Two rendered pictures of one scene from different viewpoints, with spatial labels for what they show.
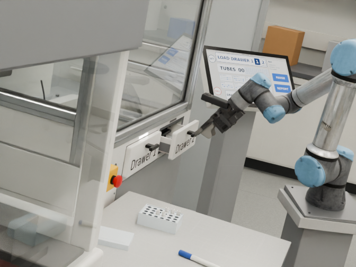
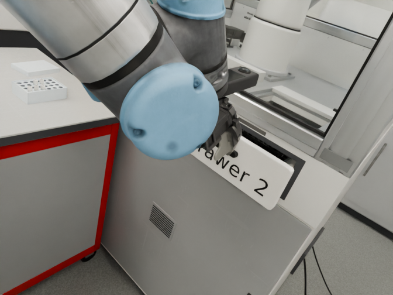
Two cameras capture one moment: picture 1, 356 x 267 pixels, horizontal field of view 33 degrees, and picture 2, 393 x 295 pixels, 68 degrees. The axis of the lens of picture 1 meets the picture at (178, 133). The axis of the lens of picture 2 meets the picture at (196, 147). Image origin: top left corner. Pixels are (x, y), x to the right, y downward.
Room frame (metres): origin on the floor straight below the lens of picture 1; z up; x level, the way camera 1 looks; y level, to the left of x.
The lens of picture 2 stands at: (2.42, -0.62, 1.20)
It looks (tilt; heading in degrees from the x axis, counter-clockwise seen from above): 29 degrees down; 106
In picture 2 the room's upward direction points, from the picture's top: 18 degrees clockwise
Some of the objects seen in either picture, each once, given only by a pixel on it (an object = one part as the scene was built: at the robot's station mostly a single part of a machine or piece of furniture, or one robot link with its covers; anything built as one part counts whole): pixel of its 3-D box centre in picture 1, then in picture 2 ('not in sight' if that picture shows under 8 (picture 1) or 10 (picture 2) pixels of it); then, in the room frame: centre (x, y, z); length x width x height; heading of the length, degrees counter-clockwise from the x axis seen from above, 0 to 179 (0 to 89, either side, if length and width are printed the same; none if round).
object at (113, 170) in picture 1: (106, 177); not in sight; (1.73, 0.19, 0.88); 0.07 x 0.05 x 0.07; 163
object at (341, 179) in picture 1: (334, 162); not in sight; (2.16, -0.60, 0.95); 0.13 x 0.12 x 0.14; 140
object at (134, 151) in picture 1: (142, 152); not in sight; (2.05, 0.11, 0.87); 0.29 x 0.02 x 0.11; 163
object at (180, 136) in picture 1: (184, 139); (228, 154); (2.34, -0.03, 0.87); 0.29 x 0.02 x 0.11; 163
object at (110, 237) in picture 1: (109, 237); (36, 67); (1.55, 0.13, 0.77); 0.13 x 0.09 x 0.02; 86
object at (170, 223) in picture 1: (160, 219); (40, 89); (1.72, 0.00, 0.78); 0.12 x 0.08 x 0.04; 79
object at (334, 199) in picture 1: (328, 190); not in sight; (2.17, -0.60, 0.83); 0.15 x 0.15 x 0.10
